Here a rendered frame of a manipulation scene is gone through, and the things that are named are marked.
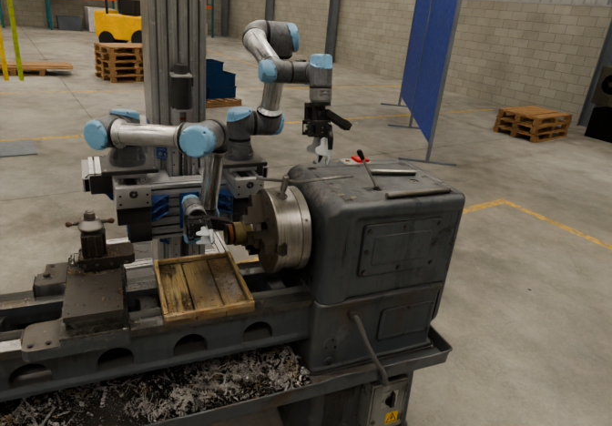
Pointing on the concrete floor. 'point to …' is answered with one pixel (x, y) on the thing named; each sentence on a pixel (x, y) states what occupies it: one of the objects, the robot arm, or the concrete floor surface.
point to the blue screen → (430, 59)
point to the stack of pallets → (118, 61)
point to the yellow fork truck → (119, 27)
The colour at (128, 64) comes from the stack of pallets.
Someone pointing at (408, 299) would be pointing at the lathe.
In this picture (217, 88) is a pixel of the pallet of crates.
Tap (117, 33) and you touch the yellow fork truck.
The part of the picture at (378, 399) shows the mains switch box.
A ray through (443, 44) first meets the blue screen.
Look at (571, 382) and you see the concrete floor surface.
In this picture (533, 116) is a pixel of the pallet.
